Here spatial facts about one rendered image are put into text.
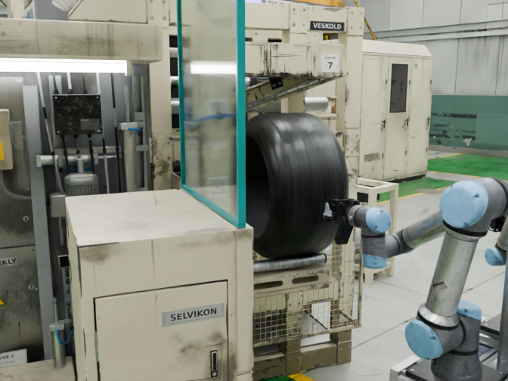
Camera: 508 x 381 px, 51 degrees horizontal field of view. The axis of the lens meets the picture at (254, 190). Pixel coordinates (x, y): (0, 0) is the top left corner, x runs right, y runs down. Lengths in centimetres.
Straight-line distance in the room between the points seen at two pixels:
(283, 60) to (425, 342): 134
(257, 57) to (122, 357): 147
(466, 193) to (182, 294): 75
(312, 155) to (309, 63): 59
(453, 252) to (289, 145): 75
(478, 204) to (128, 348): 91
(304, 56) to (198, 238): 138
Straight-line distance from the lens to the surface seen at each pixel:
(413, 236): 177
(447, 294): 158
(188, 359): 132
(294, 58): 242
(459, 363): 179
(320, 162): 199
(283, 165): 194
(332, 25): 288
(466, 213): 146
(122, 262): 120
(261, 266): 210
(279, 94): 253
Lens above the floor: 159
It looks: 11 degrees down
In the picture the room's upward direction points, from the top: straight up
